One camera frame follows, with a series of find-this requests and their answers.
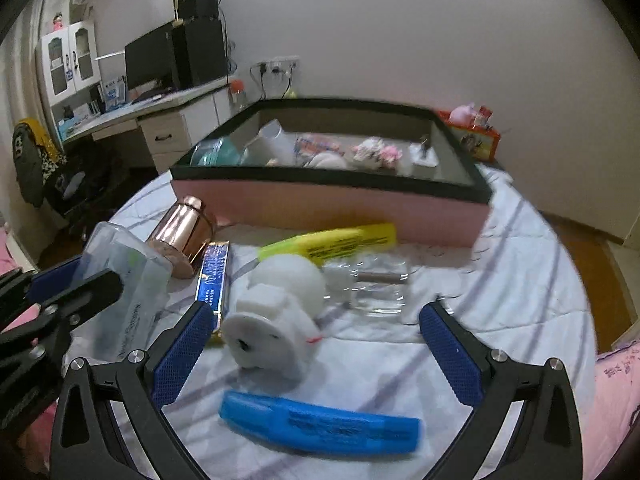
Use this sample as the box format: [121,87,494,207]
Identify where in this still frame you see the chair with yellow-black jacket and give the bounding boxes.
[12,117,68,208]

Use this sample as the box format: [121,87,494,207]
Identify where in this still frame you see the blue gold foil pack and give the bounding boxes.
[192,241,232,343]

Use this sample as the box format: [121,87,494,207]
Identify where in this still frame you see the blue white box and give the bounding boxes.
[102,76,126,108]

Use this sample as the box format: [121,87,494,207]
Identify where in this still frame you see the white wall outlet strip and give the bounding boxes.
[257,57,301,73]

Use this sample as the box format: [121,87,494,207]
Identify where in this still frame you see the clear plastic packet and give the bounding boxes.
[77,221,173,366]

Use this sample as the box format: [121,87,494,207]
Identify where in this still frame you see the rose gold metal cup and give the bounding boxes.
[145,196,218,279]

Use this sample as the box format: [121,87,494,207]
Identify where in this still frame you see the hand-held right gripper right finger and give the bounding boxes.
[419,301,586,480]

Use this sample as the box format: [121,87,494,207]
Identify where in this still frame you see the colourful small packet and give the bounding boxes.
[294,132,346,158]

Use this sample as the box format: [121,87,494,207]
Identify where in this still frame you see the blue highlighter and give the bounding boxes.
[220,390,423,457]

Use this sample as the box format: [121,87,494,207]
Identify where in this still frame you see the black speaker box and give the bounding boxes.
[177,0,221,22]

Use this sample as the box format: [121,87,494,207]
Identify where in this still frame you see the teal oval case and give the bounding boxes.
[190,137,246,167]

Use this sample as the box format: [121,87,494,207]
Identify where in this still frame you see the pale pink round toy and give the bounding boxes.
[305,152,353,171]

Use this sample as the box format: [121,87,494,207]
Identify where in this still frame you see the pink plush toy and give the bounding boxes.
[447,102,478,125]

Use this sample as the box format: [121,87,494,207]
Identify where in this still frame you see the yellow highlighter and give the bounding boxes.
[257,222,398,267]

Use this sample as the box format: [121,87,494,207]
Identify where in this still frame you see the black monitor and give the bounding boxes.
[124,22,176,96]

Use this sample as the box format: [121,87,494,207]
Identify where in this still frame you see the red toy crate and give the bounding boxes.
[435,109,501,163]

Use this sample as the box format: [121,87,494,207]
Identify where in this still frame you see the black computer tower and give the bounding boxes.
[171,19,229,90]

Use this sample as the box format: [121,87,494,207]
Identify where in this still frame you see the white plastic toy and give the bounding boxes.
[220,255,328,382]

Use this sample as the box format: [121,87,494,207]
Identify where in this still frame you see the pink blanket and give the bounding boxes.
[575,330,640,480]

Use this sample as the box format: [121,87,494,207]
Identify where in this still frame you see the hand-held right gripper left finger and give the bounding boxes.
[49,300,216,480]

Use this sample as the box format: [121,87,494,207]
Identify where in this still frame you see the white glass-door cabinet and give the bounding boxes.
[35,21,103,111]

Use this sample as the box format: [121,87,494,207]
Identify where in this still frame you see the white desk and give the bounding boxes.
[57,76,236,176]

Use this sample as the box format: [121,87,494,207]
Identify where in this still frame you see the pink storage box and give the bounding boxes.
[170,97,493,248]

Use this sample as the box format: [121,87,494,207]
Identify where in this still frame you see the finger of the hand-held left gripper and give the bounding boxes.
[30,269,125,361]
[0,256,83,307]

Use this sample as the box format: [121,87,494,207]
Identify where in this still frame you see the white charger plug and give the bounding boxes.
[409,140,441,177]

